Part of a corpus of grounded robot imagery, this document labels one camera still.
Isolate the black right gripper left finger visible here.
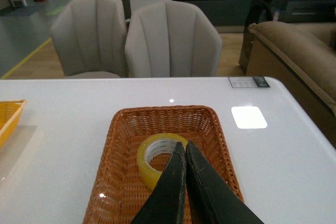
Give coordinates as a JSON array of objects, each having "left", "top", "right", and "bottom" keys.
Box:
[{"left": 131, "top": 142, "right": 186, "bottom": 223}]

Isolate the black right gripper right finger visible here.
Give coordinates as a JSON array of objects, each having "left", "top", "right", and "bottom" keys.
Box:
[{"left": 186, "top": 141, "right": 262, "bottom": 223}]

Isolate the clear packing tape roll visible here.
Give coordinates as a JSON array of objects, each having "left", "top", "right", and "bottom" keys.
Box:
[{"left": 136, "top": 133, "right": 188, "bottom": 191}]

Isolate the brown wicker basket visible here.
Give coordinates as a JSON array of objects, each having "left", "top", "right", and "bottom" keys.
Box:
[{"left": 83, "top": 105, "right": 243, "bottom": 223}]

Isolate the yellow woven basket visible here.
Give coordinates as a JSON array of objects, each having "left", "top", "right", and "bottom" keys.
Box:
[{"left": 0, "top": 100, "right": 27, "bottom": 147}]

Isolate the white table label sticker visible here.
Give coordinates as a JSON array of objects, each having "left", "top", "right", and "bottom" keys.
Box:
[{"left": 228, "top": 76, "right": 270, "bottom": 88}]

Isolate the grey chair right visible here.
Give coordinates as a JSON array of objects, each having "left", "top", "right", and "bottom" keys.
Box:
[{"left": 125, "top": 1, "right": 222, "bottom": 78}]

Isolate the grey chair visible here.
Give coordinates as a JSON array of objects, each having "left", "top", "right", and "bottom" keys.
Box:
[
  {"left": 50, "top": 0, "right": 129, "bottom": 79},
  {"left": 125, "top": 1, "right": 222, "bottom": 78}
]

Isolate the tan sofa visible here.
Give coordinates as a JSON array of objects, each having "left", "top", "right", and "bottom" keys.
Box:
[{"left": 247, "top": 22, "right": 335, "bottom": 146}]

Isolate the grey chair left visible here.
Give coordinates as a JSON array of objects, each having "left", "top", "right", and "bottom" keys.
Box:
[{"left": 50, "top": 0, "right": 129, "bottom": 79}]

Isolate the black appliance cabinet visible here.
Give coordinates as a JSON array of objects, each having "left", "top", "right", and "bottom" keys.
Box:
[{"left": 239, "top": 0, "right": 335, "bottom": 72}]

